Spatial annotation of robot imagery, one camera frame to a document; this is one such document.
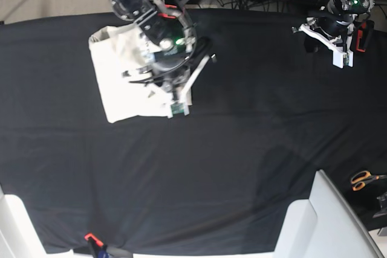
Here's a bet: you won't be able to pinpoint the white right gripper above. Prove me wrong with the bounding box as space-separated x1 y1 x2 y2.
151 54 216 118

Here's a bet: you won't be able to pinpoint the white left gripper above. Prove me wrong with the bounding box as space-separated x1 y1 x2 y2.
291 24 354 68

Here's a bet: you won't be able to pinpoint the white T-shirt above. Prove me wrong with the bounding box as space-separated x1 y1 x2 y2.
88 24 191 123

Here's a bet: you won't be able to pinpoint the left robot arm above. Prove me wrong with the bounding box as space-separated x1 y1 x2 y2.
292 0 374 69

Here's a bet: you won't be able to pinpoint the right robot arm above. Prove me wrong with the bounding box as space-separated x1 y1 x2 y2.
88 0 212 123

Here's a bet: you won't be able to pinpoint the red black right clamp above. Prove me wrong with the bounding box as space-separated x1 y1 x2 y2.
356 20 374 53

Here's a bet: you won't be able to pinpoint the red black clamp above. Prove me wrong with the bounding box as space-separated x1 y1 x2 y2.
158 4 184 19
356 20 374 53
74 233 132 258

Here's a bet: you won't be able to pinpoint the black table cloth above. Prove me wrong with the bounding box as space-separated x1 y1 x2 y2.
1 9 386 255

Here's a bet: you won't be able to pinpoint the red black top clamp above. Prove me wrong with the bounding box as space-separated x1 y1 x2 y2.
158 4 184 19

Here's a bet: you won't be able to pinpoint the red black bottom clamp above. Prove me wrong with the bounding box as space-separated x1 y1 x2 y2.
74 233 132 258

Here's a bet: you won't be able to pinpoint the white left side board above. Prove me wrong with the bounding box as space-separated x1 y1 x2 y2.
0 184 73 258

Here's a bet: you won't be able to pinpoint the orange handled scissors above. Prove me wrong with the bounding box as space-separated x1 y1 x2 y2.
350 170 386 192

